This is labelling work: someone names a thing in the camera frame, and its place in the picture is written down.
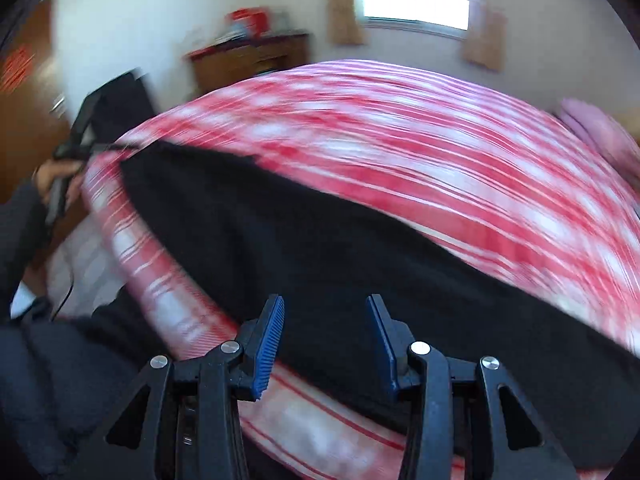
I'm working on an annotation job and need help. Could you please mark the black pants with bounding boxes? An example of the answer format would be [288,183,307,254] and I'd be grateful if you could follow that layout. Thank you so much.
[116,141,639,469]

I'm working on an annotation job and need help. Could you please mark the dark sleeved left forearm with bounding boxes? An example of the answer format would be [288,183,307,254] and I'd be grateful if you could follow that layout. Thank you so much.
[0,181,50,324]

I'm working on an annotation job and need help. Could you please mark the person's left hand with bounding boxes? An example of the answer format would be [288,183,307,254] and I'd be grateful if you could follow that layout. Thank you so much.
[32,159,85,207]

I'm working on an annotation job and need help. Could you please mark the brown wooden door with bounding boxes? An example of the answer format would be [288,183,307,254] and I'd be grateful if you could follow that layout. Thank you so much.
[0,0,70,200]

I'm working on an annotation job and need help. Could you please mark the black bag on floor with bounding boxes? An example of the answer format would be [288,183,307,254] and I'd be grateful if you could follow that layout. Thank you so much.
[90,70,157,143]

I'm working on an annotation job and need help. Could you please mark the brown wooden desk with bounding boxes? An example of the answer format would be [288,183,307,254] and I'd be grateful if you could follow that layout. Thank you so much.
[186,32,310,94]

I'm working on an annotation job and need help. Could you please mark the red gift bag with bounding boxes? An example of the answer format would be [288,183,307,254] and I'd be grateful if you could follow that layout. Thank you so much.
[227,6,271,38]

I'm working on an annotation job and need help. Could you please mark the red white plaid bedsheet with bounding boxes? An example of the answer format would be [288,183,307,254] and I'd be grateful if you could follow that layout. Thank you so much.
[84,60,639,479]

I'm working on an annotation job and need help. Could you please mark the left beige curtain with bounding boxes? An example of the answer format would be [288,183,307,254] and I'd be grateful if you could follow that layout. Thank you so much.
[326,0,364,47]

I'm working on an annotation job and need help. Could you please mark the beige curtain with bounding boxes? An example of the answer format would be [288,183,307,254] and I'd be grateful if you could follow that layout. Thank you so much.
[326,0,364,47]
[461,0,506,73]

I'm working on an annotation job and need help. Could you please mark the pink folded blanket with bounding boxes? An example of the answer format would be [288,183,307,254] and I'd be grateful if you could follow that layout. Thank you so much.
[556,99,639,183]

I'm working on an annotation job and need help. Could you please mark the right beige curtain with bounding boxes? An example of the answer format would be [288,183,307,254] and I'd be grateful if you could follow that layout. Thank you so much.
[461,0,506,73]

